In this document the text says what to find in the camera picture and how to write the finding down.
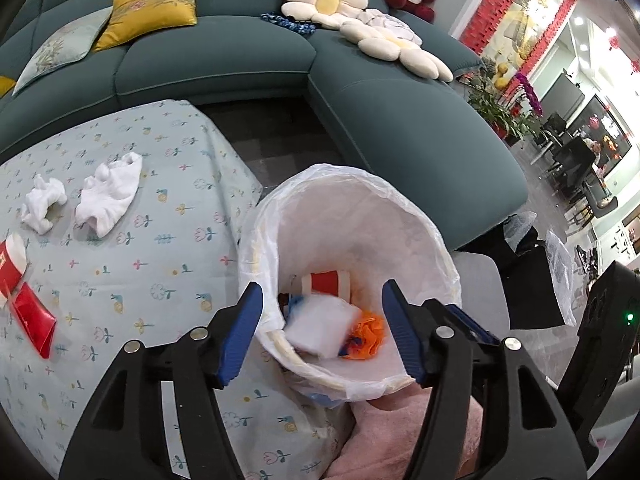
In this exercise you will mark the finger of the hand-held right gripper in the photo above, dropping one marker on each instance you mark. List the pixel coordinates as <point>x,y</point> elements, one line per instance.
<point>470,322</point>

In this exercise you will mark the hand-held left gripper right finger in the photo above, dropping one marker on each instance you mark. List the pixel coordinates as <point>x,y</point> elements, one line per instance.
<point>402,330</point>

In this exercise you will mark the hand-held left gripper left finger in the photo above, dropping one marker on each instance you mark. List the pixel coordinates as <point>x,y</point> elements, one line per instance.
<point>240,335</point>

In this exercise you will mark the orange plastic wrapper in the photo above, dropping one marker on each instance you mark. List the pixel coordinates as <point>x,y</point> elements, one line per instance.
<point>367,335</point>

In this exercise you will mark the white plastic packet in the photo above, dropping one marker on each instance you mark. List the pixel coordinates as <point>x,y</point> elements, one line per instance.
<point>320,327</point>

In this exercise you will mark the bin with white liner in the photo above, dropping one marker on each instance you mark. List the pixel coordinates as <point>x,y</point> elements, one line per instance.
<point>400,220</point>

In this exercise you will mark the grey chair seat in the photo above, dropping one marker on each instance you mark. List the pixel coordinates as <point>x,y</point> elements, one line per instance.
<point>480,285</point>

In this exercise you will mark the black bag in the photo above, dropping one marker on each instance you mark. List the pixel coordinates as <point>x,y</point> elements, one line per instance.
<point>532,290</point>

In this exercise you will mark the clear plastic bag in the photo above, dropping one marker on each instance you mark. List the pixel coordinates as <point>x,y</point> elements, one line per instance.
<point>560,280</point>
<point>520,230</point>

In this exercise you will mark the pink fluffy blanket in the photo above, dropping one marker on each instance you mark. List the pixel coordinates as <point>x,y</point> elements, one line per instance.
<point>385,435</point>

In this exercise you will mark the floral light blue tablecloth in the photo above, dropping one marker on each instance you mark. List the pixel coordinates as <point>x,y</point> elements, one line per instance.
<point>165,240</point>

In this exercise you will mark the black dining chair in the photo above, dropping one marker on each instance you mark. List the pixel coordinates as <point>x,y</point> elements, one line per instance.
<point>575,165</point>

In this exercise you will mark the white crumpled tissue right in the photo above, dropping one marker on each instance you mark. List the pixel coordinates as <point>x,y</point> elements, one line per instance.
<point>107,195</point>

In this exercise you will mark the white crumpled tissue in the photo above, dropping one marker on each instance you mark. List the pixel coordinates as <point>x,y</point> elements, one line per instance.
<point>42,205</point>
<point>107,195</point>

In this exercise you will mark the teal corner sofa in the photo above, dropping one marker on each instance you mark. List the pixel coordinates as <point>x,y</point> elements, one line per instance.
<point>400,125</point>

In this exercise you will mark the potted orchid plant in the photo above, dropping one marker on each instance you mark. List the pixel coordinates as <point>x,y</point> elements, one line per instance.
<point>500,110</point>

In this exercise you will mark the white crumpled tissue left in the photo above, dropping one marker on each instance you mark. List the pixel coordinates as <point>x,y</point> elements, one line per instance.
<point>42,205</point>

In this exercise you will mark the black screen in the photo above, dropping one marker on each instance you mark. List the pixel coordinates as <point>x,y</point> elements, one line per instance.
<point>565,97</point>

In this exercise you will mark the white folded clothes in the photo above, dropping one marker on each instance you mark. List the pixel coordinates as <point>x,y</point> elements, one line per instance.
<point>390,25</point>

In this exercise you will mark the blue patterned cloth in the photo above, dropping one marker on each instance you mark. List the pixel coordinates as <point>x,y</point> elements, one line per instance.
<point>290,22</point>

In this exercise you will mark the yellow embroidered pillow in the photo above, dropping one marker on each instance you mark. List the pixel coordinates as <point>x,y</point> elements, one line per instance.
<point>5,86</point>
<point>150,10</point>

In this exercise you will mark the light blue embroidered pillow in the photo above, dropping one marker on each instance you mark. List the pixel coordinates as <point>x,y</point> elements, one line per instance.
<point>55,50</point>

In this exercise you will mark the red wall decoration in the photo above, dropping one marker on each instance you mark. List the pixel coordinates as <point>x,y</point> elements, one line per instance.
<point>480,25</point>

